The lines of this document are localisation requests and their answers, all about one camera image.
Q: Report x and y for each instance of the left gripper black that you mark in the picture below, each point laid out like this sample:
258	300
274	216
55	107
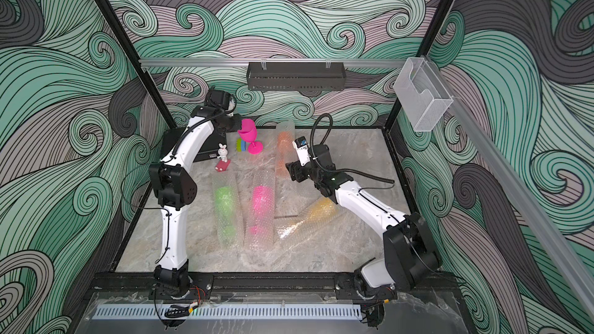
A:
239	122

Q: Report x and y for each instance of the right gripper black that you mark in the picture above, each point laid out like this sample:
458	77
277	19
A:
296	171

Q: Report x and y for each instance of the pink wine glass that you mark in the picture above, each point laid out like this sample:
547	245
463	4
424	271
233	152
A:
249	134

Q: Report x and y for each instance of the bubble wrap sheet of yellow glass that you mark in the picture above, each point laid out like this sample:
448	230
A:
293	230

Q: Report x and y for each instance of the yellow wine glass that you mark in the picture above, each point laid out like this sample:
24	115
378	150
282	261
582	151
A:
317	215

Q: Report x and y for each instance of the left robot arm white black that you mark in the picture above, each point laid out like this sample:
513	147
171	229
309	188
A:
175	190

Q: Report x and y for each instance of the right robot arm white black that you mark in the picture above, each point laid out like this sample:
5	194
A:
410	252

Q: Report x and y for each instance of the orange glass in bubble wrap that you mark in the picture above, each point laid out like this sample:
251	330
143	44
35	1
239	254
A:
285	152

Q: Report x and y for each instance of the green glass in bubble wrap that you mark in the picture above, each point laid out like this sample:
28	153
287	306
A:
228	211

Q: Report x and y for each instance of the black case box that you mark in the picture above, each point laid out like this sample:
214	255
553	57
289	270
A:
204	146

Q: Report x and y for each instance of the green blue small block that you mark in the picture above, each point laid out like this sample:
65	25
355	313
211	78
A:
240	145

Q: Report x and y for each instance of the white bunny figurine pink base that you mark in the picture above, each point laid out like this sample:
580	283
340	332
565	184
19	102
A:
224	161

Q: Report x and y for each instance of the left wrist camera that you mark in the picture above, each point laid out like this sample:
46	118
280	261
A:
220	99

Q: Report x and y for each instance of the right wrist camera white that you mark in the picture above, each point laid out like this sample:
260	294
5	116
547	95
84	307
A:
302	149

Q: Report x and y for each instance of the black wall tray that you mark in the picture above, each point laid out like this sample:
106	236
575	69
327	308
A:
296	76

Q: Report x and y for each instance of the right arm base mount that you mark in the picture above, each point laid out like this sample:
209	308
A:
352	286

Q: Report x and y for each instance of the clear plastic wall bin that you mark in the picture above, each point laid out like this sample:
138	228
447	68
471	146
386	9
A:
421	89

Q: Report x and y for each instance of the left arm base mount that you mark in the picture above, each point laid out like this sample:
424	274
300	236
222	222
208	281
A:
193	287

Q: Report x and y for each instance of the white slotted cable duct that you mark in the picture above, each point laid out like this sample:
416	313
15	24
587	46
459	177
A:
233	311

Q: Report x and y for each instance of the aluminium rail right wall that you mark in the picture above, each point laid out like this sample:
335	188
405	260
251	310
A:
568	263

